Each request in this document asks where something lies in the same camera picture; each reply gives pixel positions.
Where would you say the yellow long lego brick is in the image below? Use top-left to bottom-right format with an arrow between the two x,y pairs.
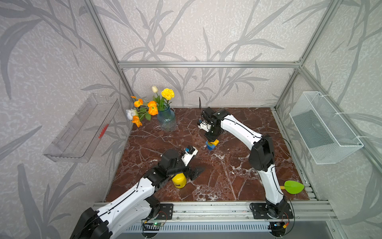
210,139 -> 219,146

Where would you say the dark blue small lego brick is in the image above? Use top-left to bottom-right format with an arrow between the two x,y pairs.
206,141 -> 216,150

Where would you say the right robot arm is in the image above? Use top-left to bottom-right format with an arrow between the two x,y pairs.
198,107 -> 287,219

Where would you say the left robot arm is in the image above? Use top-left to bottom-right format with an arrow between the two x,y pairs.
71,145 -> 203,239

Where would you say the blue glass vase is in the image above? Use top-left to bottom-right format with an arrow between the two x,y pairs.
157,107 -> 177,131

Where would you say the artificial flower bouquet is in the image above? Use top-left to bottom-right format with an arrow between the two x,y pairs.
126,86 -> 175,127

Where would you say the red marker pen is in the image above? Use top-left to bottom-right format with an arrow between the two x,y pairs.
98,124 -> 109,139

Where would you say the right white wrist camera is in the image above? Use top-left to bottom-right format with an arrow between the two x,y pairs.
197,119 -> 211,132

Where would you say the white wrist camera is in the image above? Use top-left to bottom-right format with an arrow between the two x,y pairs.
197,119 -> 211,132
181,145 -> 199,166

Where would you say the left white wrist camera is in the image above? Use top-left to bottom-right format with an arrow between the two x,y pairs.
181,145 -> 199,166

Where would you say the aluminium front rail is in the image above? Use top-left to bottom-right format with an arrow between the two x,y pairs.
161,201 -> 338,223

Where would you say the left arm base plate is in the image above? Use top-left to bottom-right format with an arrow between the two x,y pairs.
149,203 -> 174,220

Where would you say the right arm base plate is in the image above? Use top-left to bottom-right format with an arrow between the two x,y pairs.
249,202 -> 294,220

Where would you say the aluminium frame crossbar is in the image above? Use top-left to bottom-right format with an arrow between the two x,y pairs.
118,61 -> 299,69

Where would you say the clear plastic wall shelf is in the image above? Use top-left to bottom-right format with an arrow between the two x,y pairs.
43,94 -> 120,163

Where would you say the white wire basket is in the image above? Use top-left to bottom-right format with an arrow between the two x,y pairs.
289,91 -> 364,165

